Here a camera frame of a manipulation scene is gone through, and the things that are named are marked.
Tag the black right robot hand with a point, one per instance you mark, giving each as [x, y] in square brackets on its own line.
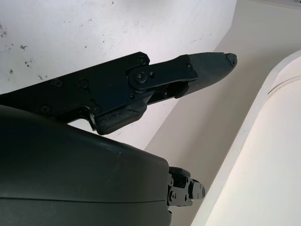
[70, 169]

